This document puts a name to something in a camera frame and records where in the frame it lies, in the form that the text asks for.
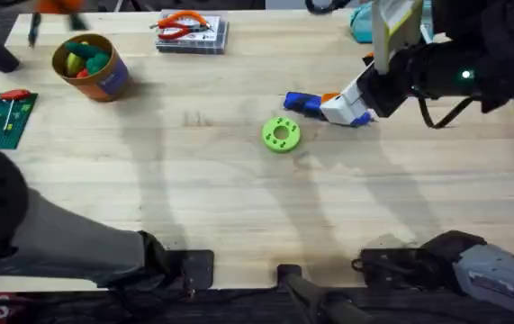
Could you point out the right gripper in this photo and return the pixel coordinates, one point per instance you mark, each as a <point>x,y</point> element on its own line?
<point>387,90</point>

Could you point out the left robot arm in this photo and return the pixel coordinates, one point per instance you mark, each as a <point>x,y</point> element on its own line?
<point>72,243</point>

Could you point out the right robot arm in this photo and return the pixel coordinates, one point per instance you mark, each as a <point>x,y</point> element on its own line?
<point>495,274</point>

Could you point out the green disc with holes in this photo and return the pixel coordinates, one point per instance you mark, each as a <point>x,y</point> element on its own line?
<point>290,139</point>

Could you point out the teal pouch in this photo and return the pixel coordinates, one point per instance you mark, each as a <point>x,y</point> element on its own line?
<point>362,24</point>

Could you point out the right wrist flat plate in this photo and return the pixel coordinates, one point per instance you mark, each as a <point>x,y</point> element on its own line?
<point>394,31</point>

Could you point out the clear plastic parts box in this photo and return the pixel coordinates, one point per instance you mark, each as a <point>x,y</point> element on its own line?
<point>207,42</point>

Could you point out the brown tub with toys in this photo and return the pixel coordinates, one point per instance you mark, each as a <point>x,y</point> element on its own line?
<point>96,74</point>

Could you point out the black pen tool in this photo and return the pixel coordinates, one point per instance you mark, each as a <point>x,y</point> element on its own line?
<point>34,29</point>

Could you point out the green board with blocks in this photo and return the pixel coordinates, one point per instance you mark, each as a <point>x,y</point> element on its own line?
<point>0,121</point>

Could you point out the black rail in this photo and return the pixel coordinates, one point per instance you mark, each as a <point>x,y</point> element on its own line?
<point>238,308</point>

